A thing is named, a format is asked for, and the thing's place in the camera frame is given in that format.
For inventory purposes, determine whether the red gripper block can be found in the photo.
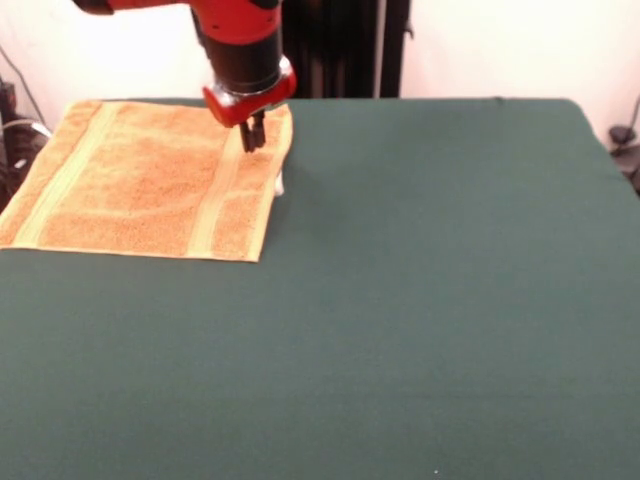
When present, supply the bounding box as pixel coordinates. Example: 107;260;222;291
201;57;298;153

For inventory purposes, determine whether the orange terry towel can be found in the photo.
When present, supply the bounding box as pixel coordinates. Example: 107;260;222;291
0;98;295;263

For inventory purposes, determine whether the dark green table cloth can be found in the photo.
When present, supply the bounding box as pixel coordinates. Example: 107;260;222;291
0;97;640;480

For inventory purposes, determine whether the black plug adapter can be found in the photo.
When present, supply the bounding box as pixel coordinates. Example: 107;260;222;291
607;124;640;196

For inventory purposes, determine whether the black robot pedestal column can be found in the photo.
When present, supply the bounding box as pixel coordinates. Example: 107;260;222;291
279;0;416;100

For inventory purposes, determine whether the thin grey cable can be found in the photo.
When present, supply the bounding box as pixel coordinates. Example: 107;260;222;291
0;44;41;124

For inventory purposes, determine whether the black cable and plug cluster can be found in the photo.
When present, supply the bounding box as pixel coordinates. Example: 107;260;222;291
0;82;57;217

